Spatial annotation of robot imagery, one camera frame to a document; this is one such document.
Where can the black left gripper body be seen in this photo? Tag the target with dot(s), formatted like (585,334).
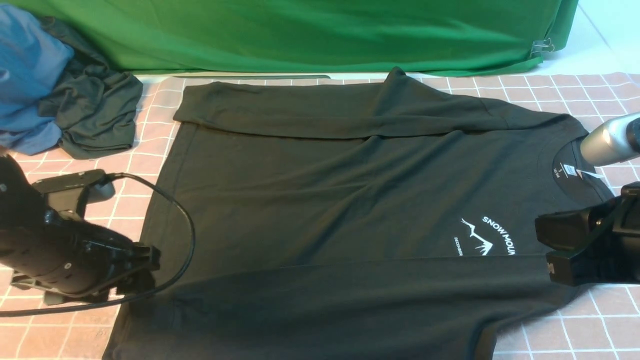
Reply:
(72,260)

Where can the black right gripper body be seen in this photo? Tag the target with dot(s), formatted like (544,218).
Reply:
(594,245)

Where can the dark gray long-sleeved shirt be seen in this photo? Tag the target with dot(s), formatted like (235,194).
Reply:
(376,221)

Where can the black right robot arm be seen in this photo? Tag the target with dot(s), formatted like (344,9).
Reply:
(599,244)

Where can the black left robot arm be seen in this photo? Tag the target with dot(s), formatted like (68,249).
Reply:
(18,200)

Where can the dark gray crumpled garment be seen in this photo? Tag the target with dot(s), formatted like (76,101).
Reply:
(93,104)

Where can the metal binder clip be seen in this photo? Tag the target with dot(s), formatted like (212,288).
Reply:
(541,46)

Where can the blue crumpled garment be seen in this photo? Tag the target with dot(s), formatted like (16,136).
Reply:
(31,62)

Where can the green backdrop cloth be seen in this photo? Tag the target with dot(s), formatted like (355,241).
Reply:
(437,37)

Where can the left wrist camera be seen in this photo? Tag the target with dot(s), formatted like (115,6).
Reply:
(75,189)

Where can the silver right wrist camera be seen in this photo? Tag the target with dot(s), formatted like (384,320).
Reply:
(615,141)

